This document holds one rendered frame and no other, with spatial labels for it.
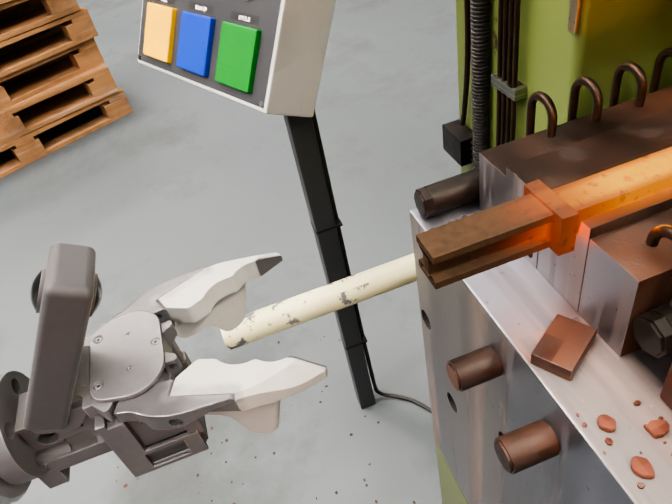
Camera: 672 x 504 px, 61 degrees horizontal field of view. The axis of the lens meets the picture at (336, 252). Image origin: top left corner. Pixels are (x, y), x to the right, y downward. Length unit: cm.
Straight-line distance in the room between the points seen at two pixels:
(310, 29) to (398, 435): 103
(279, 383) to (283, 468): 114
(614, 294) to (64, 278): 34
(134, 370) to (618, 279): 32
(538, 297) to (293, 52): 41
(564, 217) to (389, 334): 128
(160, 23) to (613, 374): 74
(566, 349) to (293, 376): 20
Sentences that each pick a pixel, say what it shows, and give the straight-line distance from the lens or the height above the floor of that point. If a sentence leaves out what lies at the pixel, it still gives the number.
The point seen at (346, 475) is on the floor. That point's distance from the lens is 144.
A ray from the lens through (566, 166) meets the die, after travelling 50.
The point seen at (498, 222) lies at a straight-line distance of 40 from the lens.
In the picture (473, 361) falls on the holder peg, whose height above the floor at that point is 88.
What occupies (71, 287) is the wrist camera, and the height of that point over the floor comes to 109.
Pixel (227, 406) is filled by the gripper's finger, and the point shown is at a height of 100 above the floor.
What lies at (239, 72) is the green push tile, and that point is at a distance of 74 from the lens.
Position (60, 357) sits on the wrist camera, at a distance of 36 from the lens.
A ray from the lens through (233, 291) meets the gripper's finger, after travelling 42.
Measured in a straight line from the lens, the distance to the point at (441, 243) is 39.
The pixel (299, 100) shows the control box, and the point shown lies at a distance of 74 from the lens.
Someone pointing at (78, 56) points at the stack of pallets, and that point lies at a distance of 326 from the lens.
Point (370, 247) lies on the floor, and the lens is 193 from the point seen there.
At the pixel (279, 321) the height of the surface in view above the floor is 63.
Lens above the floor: 127
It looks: 41 degrees down
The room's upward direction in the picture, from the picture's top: 13 degrees counter-clockwise
